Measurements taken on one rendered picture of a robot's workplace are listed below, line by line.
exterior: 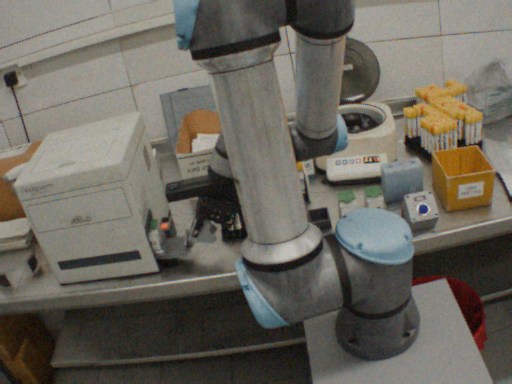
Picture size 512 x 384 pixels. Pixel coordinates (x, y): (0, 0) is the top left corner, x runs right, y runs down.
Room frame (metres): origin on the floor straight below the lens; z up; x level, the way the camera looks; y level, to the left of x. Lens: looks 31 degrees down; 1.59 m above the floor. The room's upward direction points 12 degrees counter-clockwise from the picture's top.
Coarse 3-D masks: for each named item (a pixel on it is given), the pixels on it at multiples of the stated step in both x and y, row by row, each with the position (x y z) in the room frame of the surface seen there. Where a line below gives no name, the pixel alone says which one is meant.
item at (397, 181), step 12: (384, 168) 1.00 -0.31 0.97; (396, 168) 0.99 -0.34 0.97; (408, 168) 0.98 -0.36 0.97; (420, 168) 0.98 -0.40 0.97; (384, 180) 0.99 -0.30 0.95; (396, 180) 0.98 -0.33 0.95; (408, 180) 0.98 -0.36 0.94; (420, 180) 0.98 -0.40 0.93; (384, 192) 1.00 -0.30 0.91; (396, 192) 0.98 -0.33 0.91; (408, 192) 0.98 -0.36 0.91; (396, 204) 0.97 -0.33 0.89
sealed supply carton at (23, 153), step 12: (24, 144) 1.51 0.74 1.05; (36, 144) 1.47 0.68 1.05; (0, 156) 1.45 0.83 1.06; (12, 156) 1.42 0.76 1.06; (24, 156) 1.38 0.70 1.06; (0, 168) 1.34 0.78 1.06; (12, 168) 1.32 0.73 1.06; (0, 180) 1.29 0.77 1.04; (0, 192) 1.29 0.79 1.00; (12, 192) 1.28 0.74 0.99; (0, 204) 1.29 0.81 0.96; (12, 204) 1.28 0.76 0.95; (0, 216) 1.30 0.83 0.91; (12, 216) 1.29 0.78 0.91; (24, 216) 1.28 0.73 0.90
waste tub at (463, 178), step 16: (432, 160) 1.03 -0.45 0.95; (448, 160) 1.02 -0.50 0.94; (464, 160) 1.02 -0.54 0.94; (480, 160) 0.98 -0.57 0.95; (432, 176) 1.03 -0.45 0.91; (448, 176) 1.02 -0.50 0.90; (464, 176) 0.90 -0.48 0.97; (480, 176) 0.89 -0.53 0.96; (448, 192) 0.90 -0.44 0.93; (464, 192) 0.90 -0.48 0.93; (480, 192) 0.89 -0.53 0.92; (448, 208) 0.90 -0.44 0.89; (464, 208) 0.90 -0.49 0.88
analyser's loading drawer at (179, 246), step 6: (186, 228) 0.98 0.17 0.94; (162, 234) 0.96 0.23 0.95; (186, 234) 0.96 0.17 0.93; (162, 240) 0.94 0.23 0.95; (168, 240) 0.98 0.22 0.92; (174, 240) 0.98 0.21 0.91; (180, 240) 0.97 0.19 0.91; (186, 240) 0.94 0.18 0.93; (162, 246) 0.93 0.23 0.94; (168, 246) 0.96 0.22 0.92; (174, 246) 0.95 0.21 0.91; (180, 246) 0.95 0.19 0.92; (186, 246) 0.92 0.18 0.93; (156, 252) 0.93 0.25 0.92; (162, 252) 0.93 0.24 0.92; (168, 252) 0.93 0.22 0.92; (174, 252) 0.93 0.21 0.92; (180, 252) 0.92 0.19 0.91; (186, 252) 0.92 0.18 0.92; (162, 258) 0.93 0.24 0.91; (168, 258) 0.93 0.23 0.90
